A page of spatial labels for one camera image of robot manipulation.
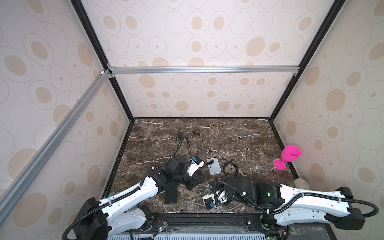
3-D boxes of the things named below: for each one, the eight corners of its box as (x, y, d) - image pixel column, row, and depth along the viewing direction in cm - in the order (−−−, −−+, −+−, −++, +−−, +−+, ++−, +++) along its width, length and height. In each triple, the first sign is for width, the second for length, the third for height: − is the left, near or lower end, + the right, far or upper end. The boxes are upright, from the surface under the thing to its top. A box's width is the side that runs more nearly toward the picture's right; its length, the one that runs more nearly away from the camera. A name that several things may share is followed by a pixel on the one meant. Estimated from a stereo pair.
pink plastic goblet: (275, 170, 94) (288, 157, 82) (271, 158, 100) (282, 144, 87) (289, 170, 94) (303, 157, 82) (284, 158, 100) (296, 144, 87)
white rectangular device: (209, 175, 92) (210, 173, 90) (206, 160, 99) (206, 158, 97) (221, 173, 93) (221, 172, 91) (216, 158, 99) (217, 157, 97)
